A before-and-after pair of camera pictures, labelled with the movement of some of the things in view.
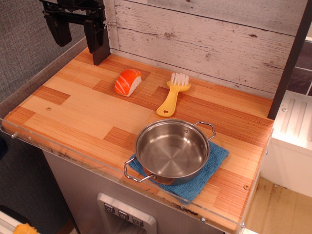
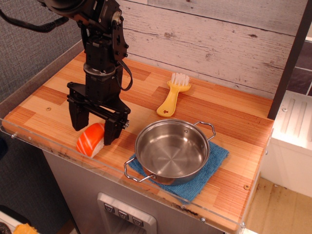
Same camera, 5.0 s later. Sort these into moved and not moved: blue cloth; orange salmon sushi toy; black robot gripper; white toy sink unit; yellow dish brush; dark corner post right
Moved: orange salmon sushi toy; black robot gripper
Not moved: dark corner post right; white toy sink unit; blue cloth; yellow dish brush
